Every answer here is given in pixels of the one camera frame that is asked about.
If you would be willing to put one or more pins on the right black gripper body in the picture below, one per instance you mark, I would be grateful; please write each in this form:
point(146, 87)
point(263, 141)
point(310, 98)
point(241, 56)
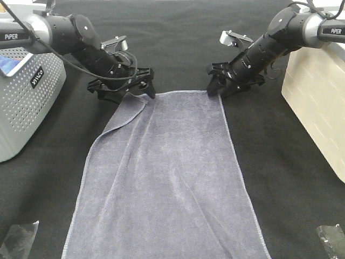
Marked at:
point(244, 78)

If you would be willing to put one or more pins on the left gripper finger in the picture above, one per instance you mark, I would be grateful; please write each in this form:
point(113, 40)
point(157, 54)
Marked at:
point(148, 89)
point(114, 97)

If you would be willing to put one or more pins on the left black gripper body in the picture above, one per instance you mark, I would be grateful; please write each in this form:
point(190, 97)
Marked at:
point(141, 74)

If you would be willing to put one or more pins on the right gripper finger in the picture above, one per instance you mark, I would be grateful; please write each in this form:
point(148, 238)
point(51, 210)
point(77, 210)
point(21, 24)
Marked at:
point(215, 85)
point(233, 89)

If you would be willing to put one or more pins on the grey-blue terry towel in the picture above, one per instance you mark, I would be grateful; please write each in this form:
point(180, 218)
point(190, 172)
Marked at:
point(163, 181)

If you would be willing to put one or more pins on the right black Piper arm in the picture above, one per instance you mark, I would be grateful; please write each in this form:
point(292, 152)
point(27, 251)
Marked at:
point(288, 31)

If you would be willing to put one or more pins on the left black Piper arm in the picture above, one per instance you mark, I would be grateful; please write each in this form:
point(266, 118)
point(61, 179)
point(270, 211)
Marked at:
point(114, 68)

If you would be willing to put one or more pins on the blue towel in basket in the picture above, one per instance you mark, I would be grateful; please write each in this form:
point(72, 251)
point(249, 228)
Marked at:
point(10, 66)

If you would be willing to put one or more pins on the white slatted storage box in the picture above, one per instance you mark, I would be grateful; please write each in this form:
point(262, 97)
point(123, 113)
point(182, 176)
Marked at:
point(314, 89)

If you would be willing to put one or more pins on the grey perforated laundry basket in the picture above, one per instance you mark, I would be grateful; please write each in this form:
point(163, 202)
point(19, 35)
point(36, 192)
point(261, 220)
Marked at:
point(27, 97)

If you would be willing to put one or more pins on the black table cloth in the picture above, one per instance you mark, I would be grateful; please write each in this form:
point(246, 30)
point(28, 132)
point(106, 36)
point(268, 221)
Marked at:
point(292, 187)

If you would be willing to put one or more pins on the left clear tape strip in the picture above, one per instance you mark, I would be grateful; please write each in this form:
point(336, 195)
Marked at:
point(19, 240)

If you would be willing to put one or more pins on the clear tape strip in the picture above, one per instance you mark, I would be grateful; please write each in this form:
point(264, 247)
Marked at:
point(332, 238)
point(19, 240)

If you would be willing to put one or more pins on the right clear tape strip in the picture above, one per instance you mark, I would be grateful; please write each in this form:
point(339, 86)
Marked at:
point(332, 238)

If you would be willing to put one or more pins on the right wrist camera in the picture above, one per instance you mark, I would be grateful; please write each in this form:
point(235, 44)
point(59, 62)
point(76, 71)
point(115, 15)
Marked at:
point(230, 38)

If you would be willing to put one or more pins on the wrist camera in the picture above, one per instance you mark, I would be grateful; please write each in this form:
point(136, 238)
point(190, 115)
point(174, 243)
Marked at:
point(118, 43)
point(230, 38)

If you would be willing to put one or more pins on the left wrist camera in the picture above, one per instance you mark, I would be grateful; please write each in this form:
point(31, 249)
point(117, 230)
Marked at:
point(118, 43)

